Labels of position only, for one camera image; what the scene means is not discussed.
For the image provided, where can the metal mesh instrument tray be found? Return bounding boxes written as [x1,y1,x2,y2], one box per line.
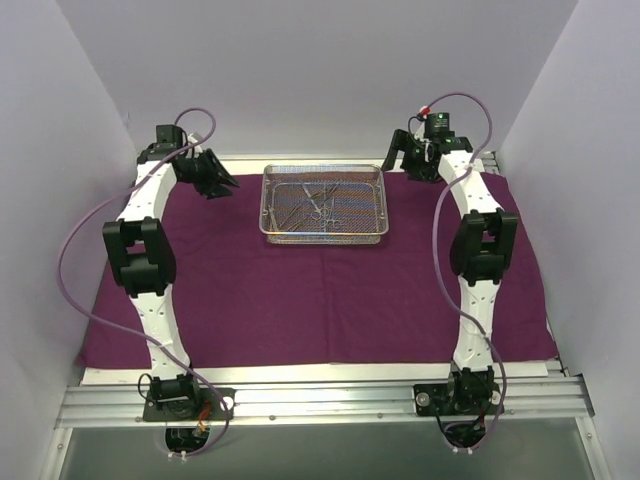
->
[259,164,389,245]

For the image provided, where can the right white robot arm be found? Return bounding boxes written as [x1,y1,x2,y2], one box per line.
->
[382,107,518,413]

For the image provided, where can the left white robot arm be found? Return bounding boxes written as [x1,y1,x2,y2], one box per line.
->
[102,124,239,419]

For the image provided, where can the silver surgical scissors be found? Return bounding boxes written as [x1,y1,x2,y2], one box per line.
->
[301,183,329,221]

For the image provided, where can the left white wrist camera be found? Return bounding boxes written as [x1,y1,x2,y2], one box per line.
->
[187,132,203,146]

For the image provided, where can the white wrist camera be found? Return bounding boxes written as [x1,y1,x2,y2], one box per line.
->
[187,132,203,146]
[408,106,431,141]

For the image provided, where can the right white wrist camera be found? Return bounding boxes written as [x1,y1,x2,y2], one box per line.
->
[408,106,431,141]

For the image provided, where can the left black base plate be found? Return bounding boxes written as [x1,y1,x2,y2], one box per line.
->
[142,387,236,423]

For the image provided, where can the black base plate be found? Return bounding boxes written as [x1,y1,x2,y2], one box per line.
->
[412,383,504,417]
[142,387,236,423]

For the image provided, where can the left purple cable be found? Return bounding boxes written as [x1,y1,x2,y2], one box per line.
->
[57,106,236,457]

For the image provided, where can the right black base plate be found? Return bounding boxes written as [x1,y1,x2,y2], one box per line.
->
[412,383,504,417]

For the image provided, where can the aluminium front rail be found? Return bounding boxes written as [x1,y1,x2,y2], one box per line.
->
[55,377,594,428]

